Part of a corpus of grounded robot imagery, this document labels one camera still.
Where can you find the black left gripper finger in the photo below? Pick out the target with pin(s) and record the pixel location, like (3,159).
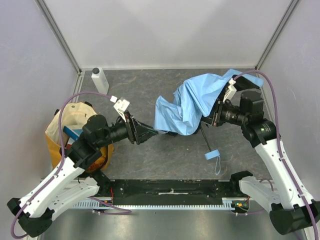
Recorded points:
(143,125)
(146,135)

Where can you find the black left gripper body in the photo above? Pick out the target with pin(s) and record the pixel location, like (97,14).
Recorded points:
(132,130)

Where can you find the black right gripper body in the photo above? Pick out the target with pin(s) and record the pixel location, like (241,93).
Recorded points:
(216,115)

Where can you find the light blue folding umbrella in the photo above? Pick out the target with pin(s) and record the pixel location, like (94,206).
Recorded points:
(192,100)

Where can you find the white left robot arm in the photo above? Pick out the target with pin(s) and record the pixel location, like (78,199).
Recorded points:
(36,211)

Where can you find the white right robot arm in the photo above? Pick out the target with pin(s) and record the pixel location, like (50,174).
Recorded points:
(292,207)

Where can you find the blue book in bag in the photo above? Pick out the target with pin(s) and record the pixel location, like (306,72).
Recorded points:
(73,131)

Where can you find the white plastic bottle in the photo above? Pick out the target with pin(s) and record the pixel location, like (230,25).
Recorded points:
(100,81)

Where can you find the red box in bag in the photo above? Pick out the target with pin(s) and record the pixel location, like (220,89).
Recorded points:
(69,143)

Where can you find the yellow canvas tote bag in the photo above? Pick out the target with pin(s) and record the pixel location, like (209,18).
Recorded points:
(74,114)

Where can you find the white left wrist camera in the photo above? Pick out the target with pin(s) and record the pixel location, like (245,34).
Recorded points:
(120,105)

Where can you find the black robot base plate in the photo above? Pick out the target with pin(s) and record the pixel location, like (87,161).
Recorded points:
(208,187)

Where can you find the aluminium corner post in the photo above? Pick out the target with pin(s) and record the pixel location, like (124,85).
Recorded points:
(58,34)
(293,4)

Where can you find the left aluminium corner post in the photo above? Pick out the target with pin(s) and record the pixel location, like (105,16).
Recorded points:
(58,34)

